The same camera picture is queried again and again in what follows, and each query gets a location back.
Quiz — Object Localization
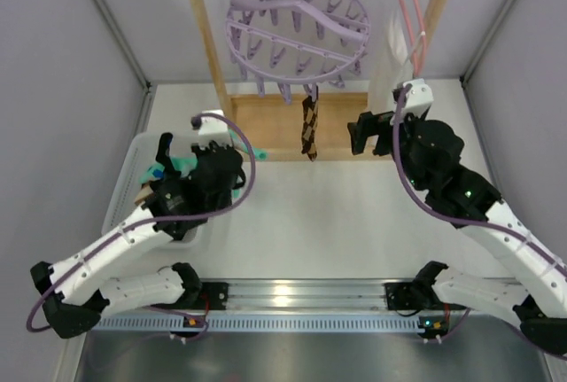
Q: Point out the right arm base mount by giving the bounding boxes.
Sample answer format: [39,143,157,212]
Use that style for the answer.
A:
[384,281,445,311]

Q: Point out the brown argyle sock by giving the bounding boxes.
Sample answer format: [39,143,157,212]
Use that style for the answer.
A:
[301,85,319,161]

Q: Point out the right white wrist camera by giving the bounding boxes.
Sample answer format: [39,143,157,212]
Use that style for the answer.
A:
[390,78,433,121]

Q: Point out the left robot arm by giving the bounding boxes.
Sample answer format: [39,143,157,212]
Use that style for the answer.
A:
[30,135,252,339]

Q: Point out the grey slotted cable duct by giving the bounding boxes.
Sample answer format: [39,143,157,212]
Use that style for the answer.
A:
[94,313,446,333]

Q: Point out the brown socks in basket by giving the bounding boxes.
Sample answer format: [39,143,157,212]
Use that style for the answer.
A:
[134,183,153,207]

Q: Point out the wooden clothes rack frame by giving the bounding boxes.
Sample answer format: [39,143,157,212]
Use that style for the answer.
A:
[190,0,447,161]

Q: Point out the pink wire hanger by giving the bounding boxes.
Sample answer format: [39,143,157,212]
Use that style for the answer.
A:
[398,0,428,78]

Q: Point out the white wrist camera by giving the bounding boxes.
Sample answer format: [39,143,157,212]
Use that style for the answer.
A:
[190,115,232,147]
[390,78,433,121]

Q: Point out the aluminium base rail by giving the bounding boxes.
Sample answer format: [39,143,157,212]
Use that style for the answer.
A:
[70,278,555,312]

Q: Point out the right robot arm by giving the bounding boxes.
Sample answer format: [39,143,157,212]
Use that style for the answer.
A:
[347,112,566,356]

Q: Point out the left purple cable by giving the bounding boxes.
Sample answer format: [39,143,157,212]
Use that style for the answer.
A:
[26,112,257,339]

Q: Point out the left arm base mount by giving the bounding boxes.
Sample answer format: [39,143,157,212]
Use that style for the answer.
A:
[152,282,229,311]

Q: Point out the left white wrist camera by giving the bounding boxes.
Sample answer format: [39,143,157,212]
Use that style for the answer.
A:
[190,115,232,147]

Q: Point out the green sock front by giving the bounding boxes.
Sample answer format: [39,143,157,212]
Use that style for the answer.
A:
[139,157,197,184]

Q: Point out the white plastic basket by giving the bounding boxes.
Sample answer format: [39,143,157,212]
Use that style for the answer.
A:
[101,132,206,249]

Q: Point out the purple round clip hanger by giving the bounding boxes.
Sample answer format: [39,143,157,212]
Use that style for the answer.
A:
[225,0,371,103]

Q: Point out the green sock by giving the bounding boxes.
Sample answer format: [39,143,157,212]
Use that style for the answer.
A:
[139,157,197,184]
[229,129,268,199]

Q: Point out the white cloth on hanger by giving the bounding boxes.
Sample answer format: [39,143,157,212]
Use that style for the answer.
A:
[367,11,413,113]

